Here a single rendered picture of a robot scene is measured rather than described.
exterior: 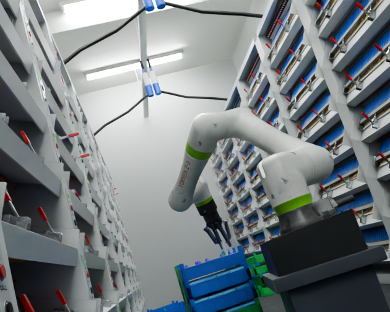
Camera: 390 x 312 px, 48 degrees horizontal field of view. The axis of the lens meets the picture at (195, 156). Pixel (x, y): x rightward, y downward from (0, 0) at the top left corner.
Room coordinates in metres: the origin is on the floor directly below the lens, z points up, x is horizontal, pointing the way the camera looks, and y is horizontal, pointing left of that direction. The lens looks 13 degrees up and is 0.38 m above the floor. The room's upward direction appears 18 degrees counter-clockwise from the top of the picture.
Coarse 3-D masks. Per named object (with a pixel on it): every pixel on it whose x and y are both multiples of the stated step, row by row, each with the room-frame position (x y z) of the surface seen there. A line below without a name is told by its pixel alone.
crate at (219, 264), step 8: (232, 248) 2.24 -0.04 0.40; (240, 248) 2.06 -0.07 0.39; (224, 256) 2.05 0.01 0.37; (232, 256) 2.05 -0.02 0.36; (240, 256) 2.06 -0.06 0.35; (200, 264) 2.03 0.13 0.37; (208, 264) 2.04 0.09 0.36; (216, 264) 2.04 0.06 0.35; (224, 264) 2.05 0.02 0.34; (232, 264) 2.05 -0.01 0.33; (184, 272) 2.02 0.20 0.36; (192, 272) 2.02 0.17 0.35; (200, 272) 2.03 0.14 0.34; (208, 272) 2.03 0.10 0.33; (184, 280) 2.02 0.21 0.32
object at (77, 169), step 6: (54, 114) 1.25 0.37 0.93; (54, 120) 1.24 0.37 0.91; (54, 132) 1.26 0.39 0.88; (60, 144) 1.35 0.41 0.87; (60, 150) 1.36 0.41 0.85; (66, 150) 1.45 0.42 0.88; (60, 156) 1.38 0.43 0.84; (66, 156) 1.46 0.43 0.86; (66, 162) 1.47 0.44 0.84; (72, 162) 1.57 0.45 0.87; (66, 168) 1.69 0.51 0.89; (72, 168) 1.59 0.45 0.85; (78, 168) 1.70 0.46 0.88; (84, 168) 1.84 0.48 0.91; (72, 174) 1.79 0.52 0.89; (78, 174) 1.71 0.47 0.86
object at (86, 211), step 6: (66, 174) 1.24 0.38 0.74; (66, 180) 1.24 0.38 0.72; (72, 192) 1.39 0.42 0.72; (72, 198) 1.33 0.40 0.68; (72, 204) 1.34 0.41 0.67; (78, 204) 1.44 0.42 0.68; (84, 204) 1.65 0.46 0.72; (90, 204) 1.84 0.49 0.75; (78, 210) 1.45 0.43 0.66; (84, 210) 1.57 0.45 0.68; (90, 210) 1.84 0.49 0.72; (78, 216) 1.79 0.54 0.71; (84, 216) 1.59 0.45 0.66; (90, 216) 1.74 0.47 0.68; (90, 222) 1.75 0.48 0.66
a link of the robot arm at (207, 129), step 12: (204, 120) 1.59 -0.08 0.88; (216, 120) 1.61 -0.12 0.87; (192, 132) 1.64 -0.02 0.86; (204, 132) 1.60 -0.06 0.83; (216, 132) 1.62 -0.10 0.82; (192, 144) 1.66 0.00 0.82; (204, 144) 1.64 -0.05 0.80; (216, 144) 1.69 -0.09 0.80; (192, 156) 1.71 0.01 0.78; (204, 156) 1.70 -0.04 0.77
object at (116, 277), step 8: (72, 88) 2.53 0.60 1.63; (72, 96) 2.53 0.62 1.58; (80, 120) 2.53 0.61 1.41; (80, 128) 2.53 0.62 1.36; (80, 144) 2.52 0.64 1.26; (88, 144) 2.61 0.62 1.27; (88, 152) 2.53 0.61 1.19; (88, 176) 2.52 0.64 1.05; (96, 184) 2.53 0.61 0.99; (104, 216) 2.53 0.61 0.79; (104, 240) 2.52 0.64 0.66; (112, 240) 2.55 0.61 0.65; (112, 248) 2.53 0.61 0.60; (112, 272) 2.52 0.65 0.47; (120, 272) 2.53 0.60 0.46; (120, 280) 2.53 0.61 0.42; (128, 304) 2.53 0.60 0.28
